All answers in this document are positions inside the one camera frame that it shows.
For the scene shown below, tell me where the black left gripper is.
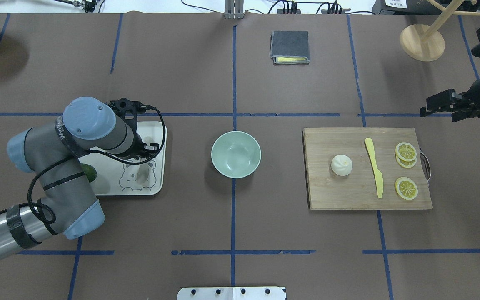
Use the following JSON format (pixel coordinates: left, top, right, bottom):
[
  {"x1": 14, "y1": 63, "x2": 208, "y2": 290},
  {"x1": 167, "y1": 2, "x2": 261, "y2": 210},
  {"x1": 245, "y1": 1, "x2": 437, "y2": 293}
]
[{"x1": 109, "y1": 97, "x2": 160, "y2": 160}]

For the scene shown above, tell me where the white plastic spoon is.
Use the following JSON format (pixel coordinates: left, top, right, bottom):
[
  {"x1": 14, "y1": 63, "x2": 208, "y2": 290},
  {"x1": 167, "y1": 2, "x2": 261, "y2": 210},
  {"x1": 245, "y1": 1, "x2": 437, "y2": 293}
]
[{"x1": 136, "y1": 136, "x2": 153, "y2": 186}]

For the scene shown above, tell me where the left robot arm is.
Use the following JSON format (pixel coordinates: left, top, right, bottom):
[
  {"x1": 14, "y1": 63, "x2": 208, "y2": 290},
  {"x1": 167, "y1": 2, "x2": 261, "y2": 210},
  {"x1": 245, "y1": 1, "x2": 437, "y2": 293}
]
[{"x1": 0, "y1": 97, "x2": 167, "y2": 260}]

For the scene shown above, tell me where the light green bowl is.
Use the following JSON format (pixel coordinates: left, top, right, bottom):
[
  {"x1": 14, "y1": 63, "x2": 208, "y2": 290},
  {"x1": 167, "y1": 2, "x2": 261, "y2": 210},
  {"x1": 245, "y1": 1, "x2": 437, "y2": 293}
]
[{"x1": 211, "y1": 131, "x2": 262, "y2": 179}]

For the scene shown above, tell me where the cream bear-print tray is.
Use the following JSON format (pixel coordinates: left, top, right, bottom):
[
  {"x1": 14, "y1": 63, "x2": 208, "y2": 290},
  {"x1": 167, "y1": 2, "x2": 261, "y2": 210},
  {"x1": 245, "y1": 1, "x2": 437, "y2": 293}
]
[{"x1": 80, "y1": 145, "x2": 166, "y2": 196}]

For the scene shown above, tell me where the green avocado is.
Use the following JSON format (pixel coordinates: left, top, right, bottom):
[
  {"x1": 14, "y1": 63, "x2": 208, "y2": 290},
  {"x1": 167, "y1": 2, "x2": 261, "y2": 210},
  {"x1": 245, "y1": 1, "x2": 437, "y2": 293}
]
[{"x1": 80, "y1": 163, "x2": 98, "y2": 183}]

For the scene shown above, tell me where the wooden mug tree stand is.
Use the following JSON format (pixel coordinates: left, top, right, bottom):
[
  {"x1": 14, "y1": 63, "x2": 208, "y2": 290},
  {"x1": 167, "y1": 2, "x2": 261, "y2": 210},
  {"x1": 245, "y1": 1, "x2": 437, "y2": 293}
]
[{"x1": 399, "y1": 0, "x2": 480, "y2": 62}]

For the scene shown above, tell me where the upper lemon slice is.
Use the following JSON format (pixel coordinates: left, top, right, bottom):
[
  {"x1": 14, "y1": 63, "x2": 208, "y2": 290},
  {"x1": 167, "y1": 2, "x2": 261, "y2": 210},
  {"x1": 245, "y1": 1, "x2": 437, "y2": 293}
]
[{"x1": 395, "y1": 142, "x2": 417, "y2": 162}]

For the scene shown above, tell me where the hidden lemon slice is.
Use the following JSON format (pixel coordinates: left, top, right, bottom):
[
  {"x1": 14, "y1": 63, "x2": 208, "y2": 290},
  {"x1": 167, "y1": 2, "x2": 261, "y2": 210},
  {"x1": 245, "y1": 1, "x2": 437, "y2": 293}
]
[{"x1": 396, "y1": 156, "x2": 417, "y2": 168}]

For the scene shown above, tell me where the yellow plastic knife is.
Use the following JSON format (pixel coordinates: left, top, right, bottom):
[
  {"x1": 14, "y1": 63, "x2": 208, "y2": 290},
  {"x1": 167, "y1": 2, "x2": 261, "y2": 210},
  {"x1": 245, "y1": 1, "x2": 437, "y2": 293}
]
[{"x1": 365, "y1": 137, "x2": 384, "y2": 199}]

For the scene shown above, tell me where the wooden cutting board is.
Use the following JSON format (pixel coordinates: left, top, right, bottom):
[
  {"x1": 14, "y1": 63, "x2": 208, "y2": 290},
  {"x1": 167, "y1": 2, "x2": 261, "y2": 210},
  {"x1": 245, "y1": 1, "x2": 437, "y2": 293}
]
[{"x1": 302, "y1": 127, "x2": 433, "y2": 210}]

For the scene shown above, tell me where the grey folded cloth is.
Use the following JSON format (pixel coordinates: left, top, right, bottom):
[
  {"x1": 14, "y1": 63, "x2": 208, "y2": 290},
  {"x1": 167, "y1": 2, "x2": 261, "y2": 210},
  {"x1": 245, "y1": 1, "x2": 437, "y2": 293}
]
[{"x1": 269, "y1": 30, "x2": 310, "y2": 65}]

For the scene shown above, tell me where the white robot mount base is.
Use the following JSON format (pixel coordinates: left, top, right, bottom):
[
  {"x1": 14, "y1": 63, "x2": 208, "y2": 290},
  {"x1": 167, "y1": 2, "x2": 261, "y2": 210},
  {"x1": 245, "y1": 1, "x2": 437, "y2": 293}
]
[{"x1": 177, "y1": 286, "x2": 287, "y2": 300}]

